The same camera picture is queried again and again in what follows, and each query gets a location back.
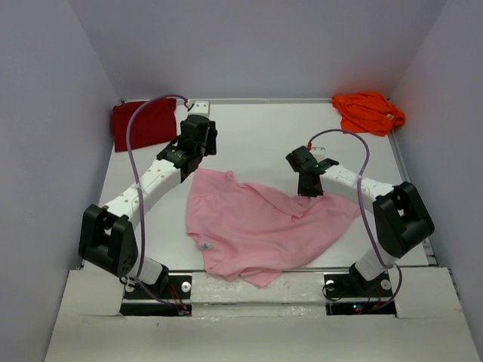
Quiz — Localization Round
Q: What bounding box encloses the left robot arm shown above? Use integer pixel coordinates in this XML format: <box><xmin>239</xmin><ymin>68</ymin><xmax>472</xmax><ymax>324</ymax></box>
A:
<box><xmin>78</xmin><ymin>115</ymin><xmax>217</xmax><ymax>298</ymax></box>

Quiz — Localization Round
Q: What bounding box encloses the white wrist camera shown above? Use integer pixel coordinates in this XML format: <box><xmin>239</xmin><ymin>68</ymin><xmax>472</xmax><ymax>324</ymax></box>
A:
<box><xmin>187</xmin><ymin>100</ymin><xmax>210</xmax><ymax>118</ymax></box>
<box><xmin>310</xmin><ymin>147</ymin><xmax>325</xmax><ymax>158</ymax></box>

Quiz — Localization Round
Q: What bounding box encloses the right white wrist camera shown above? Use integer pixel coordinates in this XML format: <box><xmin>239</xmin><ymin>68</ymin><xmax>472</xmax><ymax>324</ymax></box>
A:
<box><xmin>310</xmin><ymin>147</ymin><xmax>325</xmax><ymax>158</ymax></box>

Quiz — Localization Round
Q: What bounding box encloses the orange t shirt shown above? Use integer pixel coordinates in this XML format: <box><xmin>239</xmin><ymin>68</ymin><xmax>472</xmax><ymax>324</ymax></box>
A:
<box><xmin>331</xmin><ymin>92</ymin><xmax>405</xmax><ymax>137</ymax></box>

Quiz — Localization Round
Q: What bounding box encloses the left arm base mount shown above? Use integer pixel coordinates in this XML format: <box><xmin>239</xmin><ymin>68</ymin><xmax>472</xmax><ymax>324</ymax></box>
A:
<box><xmin>120</xmin><ymin>273</ymin><xmax>192</xmax><ymax>317</ymax></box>

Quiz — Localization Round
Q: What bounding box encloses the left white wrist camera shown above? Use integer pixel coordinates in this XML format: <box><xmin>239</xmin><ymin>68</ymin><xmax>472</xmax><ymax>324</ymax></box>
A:
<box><xmin>187</xmin><ymin>100</ymin><xmax>210</xmax><ymax>118</ymax></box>

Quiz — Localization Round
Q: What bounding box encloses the dark red folded t shirt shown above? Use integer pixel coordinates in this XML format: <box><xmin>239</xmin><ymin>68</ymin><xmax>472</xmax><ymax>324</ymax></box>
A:
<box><xmin>110</xmin><ymin>98</ymin><xmax>177</xmax><ymax>152</ymax></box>

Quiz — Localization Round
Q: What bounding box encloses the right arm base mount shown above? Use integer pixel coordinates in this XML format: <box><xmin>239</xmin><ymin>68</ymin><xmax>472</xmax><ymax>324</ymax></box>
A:
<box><xmin>321</xmin><ymin>267</ymin><xmax>397</xmax><ymax>316</ymax></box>

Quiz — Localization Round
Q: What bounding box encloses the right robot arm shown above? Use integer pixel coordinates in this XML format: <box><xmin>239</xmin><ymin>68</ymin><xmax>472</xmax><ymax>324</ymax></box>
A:
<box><xmin>286</xmin><ymin>146</ymin><xmax>435</xmax><ymax>296</ymax></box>

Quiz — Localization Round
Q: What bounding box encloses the pink t shirt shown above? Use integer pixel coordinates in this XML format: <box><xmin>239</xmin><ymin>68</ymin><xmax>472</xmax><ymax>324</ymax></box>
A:
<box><xmin>186</xmin><ymin>169</ymin><xmax>360</xmax><ymax>287</ymax></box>

